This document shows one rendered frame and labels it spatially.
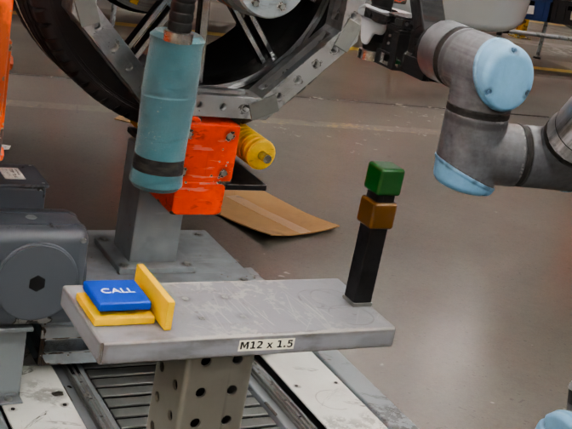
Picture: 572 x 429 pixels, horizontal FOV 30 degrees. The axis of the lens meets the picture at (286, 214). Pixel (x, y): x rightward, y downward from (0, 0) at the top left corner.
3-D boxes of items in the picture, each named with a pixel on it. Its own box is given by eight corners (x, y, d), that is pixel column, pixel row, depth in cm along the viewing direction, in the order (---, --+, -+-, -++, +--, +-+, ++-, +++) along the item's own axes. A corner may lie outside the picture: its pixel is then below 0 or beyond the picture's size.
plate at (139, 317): (134, 297, 142) (134, 290, 142) (154, 323, 135) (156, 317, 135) (75, 299, 138) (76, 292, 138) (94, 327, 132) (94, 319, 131)
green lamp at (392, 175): (386, 187, 152) (391, 160, 151) (400, 197, 149) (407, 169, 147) (362, 186, 150) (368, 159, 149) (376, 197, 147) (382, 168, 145)
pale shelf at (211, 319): (334, 295, 163) (338, 277, 162) (392, 346, 149) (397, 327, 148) (60, 305, 143) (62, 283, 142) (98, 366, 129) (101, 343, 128)
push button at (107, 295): (132, 294, 141) (134, 278, 140) (150, 317, 135) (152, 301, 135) (81, 295, 138) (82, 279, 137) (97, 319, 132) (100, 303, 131)
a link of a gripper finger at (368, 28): (340, 36, 173) (374, 50, 167) (346, 0, 172) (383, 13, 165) (354, 37, 175) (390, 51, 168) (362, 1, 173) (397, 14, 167)
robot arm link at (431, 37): (440, 23, 150) (494, 29, 155) (421, 15, 154) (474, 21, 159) (426, 84, 153) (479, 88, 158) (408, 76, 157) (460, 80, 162)
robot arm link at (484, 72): (476, 117, 143) (492, 43, 140) (425, 91, 153) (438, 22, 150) (530, 117, 148) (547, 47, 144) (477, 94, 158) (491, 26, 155)
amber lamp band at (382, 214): (378, 220, 153) (384, 193, 152) (392, 230, 150) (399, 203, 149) (355, 220, 151) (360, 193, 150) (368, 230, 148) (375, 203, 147)
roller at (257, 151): (215, 127, 221) (220, 100, 219) (278, 174, 197) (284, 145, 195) (190, 126, 218) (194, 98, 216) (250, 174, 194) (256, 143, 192)
